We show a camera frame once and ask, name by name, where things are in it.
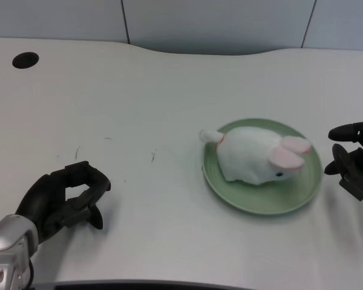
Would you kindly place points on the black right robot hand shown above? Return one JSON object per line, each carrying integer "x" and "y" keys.
{"x": 357, "y": 160}

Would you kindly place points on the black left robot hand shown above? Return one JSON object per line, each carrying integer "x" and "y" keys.
{"x": 51, "y": 196}

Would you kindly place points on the white plush rabbit doll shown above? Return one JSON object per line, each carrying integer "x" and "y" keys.
{"x": 254, "y": 157}

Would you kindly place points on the green round plate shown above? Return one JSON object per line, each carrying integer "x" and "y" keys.
{"x": 290, "y": 193}

